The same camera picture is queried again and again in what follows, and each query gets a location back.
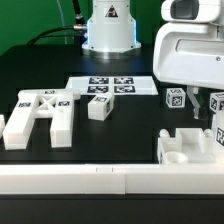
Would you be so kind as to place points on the marker sheet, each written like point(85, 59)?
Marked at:
point(117, 85)

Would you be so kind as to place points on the white block left edge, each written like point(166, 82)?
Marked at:
point(2, 124)

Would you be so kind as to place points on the white chair back frame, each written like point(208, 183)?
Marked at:
point(54, 104)

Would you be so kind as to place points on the white chair seat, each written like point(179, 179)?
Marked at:
point(190, 146)

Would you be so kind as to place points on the white tagged cube right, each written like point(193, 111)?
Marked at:
point(216, 101)

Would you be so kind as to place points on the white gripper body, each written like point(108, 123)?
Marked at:
point(189, 47)

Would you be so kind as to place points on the white tagged cube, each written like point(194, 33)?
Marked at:
point(175, 97)
point(216, 101)

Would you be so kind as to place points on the white front rail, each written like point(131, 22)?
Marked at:
point(112, 179)

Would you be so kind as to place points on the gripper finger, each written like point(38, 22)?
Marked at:
point(195, 96)

